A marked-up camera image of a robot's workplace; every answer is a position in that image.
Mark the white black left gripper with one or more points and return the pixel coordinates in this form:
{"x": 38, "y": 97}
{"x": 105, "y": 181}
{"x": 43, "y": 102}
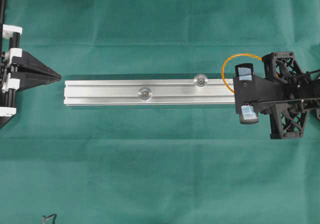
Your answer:
{"x": 32, "y": 72}

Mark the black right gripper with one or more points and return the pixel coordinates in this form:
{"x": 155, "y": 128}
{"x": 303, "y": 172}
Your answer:
{"x": 286, "y": 94}

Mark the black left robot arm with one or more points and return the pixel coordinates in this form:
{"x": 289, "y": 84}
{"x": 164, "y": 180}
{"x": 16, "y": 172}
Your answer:
{"x": 7, "y": 101}

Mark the green table cloth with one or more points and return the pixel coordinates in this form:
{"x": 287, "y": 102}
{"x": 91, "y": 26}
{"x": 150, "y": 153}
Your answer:
{"x": 184, "y": 164}

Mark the silver aluminium extrusion rail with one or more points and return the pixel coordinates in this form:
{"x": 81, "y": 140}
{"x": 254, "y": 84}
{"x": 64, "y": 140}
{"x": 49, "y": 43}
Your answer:
{"x": 199, "y": 90}

